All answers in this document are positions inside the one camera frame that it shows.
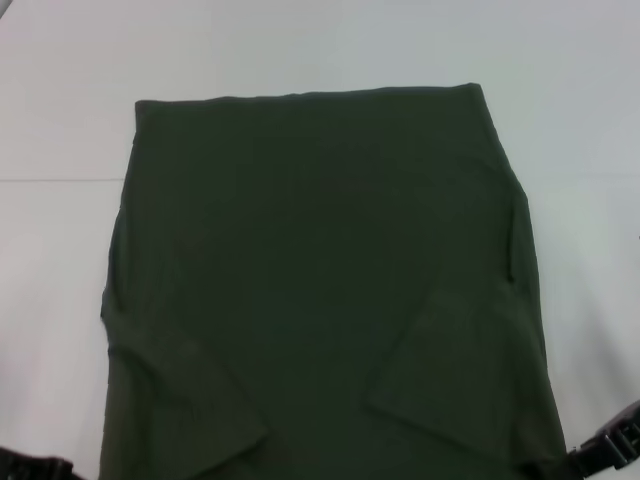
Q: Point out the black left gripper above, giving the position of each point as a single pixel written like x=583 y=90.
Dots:
x=22 y=466

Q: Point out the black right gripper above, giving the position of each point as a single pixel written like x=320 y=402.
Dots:
x=629 y=427

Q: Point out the dark green t-shirt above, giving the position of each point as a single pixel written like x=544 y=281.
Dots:
x=320 y=300

